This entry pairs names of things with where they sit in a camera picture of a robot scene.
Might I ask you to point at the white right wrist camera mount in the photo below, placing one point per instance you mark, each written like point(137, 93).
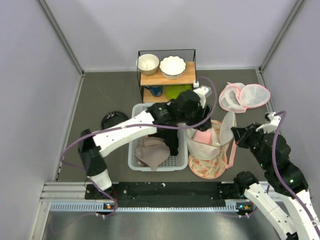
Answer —
point(272, 121)

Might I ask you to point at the tulip print mesh bra bag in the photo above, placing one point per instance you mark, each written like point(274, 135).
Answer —
point(215, 167)

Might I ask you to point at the white mesh laundry bag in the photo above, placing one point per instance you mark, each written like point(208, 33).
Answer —
point(206, 145)

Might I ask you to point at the beige bra in basket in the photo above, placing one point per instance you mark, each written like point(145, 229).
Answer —
point(152, 152)

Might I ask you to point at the cream round bowl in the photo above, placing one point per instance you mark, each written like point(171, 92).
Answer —
point(147, 64)

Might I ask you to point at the black wire wooden shelf rack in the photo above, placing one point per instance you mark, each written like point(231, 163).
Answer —
point(158, 69)

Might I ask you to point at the pink bra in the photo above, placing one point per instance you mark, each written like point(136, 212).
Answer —
point(208, 137)

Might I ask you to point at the grey slotted cable duct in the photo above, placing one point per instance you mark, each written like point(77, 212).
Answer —
point(107, 206)

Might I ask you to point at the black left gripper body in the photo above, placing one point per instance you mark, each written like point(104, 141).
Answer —
point(195, 114)

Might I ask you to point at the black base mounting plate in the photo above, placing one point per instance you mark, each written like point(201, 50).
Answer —
point(174, 194)

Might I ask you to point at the white scalloped bowl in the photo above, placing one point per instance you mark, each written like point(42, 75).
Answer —
point(173, 67)

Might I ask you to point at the pink trimmed mesh laundry bag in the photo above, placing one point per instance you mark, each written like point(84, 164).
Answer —
point(237, 97)

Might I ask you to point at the black garment in basket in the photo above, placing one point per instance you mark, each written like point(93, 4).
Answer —
point(169, 137)

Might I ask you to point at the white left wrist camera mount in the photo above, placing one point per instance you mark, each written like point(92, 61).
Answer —
point(202, 91)

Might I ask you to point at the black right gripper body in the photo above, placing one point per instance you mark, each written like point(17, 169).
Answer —
point(250, 138)

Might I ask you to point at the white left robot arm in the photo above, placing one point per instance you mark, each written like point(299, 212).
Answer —
point(162, 120)

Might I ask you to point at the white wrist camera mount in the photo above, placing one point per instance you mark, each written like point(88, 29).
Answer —
point(202, 91)
point(272, 121)

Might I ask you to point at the blue mug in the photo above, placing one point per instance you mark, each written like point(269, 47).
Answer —
point(156, 91)

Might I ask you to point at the green plastic plate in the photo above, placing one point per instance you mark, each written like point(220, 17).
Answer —
point(173, 91)

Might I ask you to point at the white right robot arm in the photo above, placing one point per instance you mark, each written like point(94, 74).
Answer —
point(299, 221)

